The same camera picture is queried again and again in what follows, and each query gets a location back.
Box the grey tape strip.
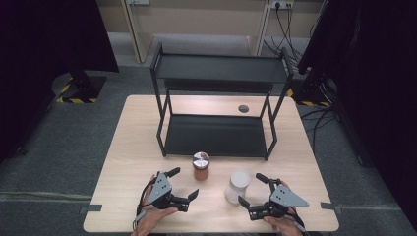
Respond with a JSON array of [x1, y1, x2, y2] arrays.
[[78, 204, 103, 214], [320, 202, 342, 214]]

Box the stand base with hazard stripes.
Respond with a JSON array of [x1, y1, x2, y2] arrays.
[[286, 78, 332, 108], [51, 70, 108, 105]]

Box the black plugged cable bundle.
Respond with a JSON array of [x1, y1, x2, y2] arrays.
[[263, 5, 303, 68]]

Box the white wall power socket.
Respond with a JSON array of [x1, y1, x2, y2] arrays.
[[269, 0, 295, 10]]

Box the black floor cables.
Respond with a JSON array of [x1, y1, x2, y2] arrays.
[[299, 106, 339, 155]]

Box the silver-lidded jar of orange powder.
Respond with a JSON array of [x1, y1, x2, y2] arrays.
[[192, 150, 211, 182]]

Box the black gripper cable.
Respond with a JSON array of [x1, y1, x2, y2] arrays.
[[137, 181, 157, 217]]

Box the black curtain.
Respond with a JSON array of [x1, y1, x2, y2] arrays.
[[296, 0, 417, 230], [0, 0, 120, 162]]

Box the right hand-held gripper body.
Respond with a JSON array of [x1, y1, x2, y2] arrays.
[[248, 178, 311, 221]]

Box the person's left hand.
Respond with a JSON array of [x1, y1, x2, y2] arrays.
[[131, 174, 180, 236]]

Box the person's right hand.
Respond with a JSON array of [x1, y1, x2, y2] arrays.
[[263, 181, 306, 236]]

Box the black two-tier metal rack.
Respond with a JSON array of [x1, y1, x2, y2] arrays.
[[149, 42, 295, 162]]

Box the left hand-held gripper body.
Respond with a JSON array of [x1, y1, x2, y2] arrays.
[[147, 171, 191, 212]]

